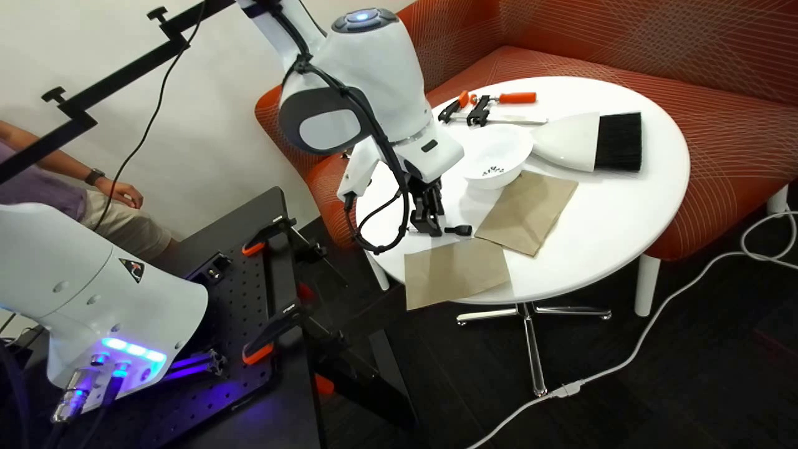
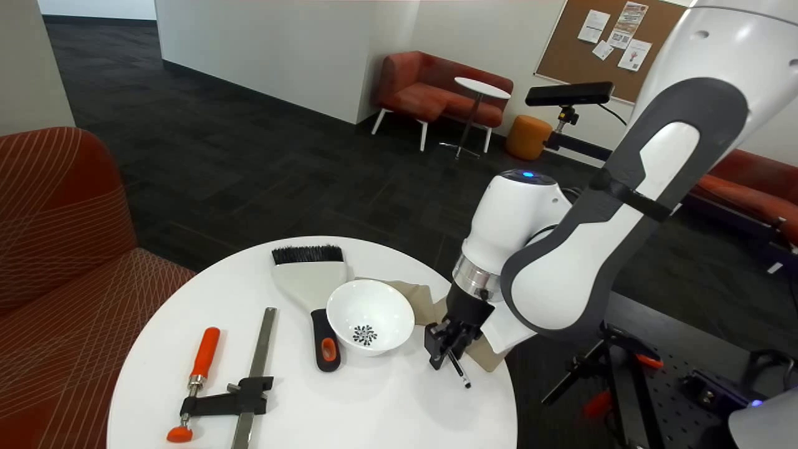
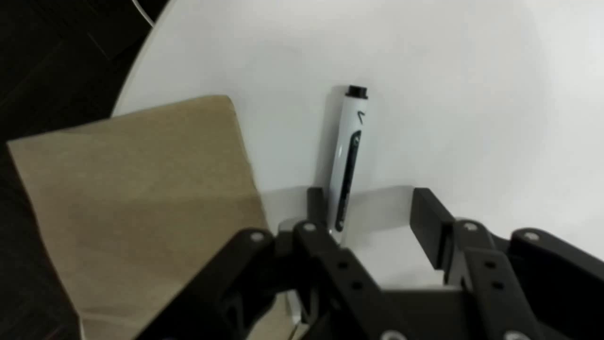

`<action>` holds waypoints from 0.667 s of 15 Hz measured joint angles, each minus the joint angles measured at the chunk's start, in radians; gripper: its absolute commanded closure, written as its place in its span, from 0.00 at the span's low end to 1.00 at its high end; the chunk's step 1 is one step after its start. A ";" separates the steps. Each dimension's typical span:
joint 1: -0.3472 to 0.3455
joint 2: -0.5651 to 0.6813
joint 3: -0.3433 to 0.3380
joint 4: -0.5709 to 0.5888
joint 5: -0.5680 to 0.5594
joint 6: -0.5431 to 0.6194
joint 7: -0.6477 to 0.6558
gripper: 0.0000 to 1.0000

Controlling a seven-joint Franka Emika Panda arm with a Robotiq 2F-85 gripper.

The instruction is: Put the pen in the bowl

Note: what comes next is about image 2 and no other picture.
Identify orange round ottoman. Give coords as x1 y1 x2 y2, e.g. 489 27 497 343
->
505 113 556 165

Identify black stereo camera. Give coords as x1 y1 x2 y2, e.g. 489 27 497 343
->
524 80 617 110

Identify red bench sofa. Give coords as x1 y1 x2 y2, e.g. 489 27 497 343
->
683 148 798 251

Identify black bar clamp orange handle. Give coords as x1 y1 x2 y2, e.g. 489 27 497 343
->
166 304 280 449

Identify white bowl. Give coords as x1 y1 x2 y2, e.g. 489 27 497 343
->
324 278 418 360

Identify black spring clamp orange tips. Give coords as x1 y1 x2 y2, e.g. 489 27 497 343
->
631 352 669 378

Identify black perforated mounting board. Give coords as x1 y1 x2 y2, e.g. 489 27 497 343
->
640 370 752 449

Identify red sofa with white legs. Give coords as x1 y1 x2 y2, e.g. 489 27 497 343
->
369 50 516 157

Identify orange striped sofa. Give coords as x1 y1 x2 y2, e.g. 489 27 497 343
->
0 126 199 449

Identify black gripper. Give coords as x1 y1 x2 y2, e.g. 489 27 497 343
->
423 291 500 373

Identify small white side table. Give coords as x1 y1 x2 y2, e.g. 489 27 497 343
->
438 76 514 162

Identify cork pin board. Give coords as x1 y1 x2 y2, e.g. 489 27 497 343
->
537 0 689 105

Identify white paper sheet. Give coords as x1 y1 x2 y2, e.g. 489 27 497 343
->
576 7 613 49
617 39 656 76

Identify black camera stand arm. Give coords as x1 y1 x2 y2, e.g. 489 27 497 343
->
541 104 620 165

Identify white round table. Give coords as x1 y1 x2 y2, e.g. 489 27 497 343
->
105 236 522 449

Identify small dark beads cluster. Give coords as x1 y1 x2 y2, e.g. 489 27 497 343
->
350 323 379 350

